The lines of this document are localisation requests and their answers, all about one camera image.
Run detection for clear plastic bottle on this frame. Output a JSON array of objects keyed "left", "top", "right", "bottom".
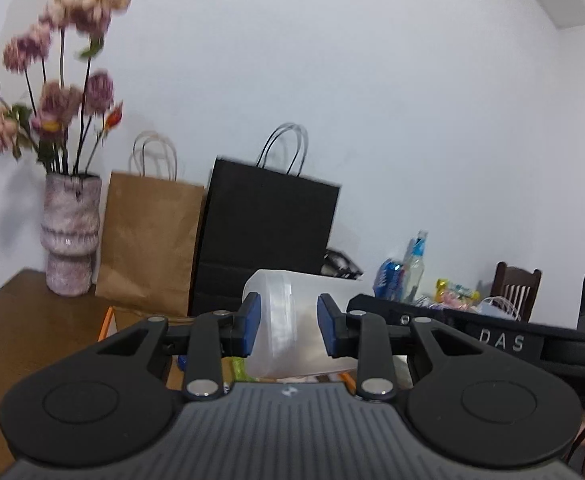
[{"left": 403, "top": 230, "right": 429, "bottom": 304}]

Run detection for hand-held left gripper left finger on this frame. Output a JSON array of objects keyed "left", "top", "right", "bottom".
[{"left": 96, "top": 291, "right": 262, "bottom": 402}]

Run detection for white plastic bag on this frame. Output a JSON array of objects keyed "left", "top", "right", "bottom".
[{"left": 477, "top": 295, "right": 522, "bottom": 322}]

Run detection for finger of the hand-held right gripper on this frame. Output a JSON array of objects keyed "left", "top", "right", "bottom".
[{"left": 347, "top": 294, "right": 453, "bottom": 333}]

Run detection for blue drink can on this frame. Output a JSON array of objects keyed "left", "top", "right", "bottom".
[{"left": 375, "top": 258, "right": 404, "bottom": 302}]

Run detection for brown paper bag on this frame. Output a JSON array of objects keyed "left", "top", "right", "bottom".
[{"left": 95, "top": 130, "right": 207, "bottom": 318}]

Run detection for dark wooden chair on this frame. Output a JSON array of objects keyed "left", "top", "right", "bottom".
[{"left": 490, "top": 262, "right": 543, "bottom": 323}]

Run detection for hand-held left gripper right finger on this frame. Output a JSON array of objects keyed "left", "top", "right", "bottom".
[{"left": 317, "top": 293, "right": 474, "bottom": 402}]

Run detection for colourful snack packet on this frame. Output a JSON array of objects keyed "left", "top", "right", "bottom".
[{"left": 435, "top": 278, "right": 479, "bottom": 307}]

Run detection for speckled pink ceramic vase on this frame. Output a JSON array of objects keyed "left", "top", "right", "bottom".
[{"left": 42, "top": 173, "right": 103, "bottom": 297}]

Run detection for dried pink flowers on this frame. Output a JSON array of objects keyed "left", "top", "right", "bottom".
[{"left": 0, "top": 0, "right": 133, "bottom": 177}]

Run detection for white square plastic bottle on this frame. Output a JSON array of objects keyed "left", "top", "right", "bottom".
[{"left": 242, "top": 269, "right": 361, "bottom": 379}]

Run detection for black paper bag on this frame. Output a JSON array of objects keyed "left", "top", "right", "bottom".
[{"left": 188, "top": 122, "right": 343, "bottom": 319}]

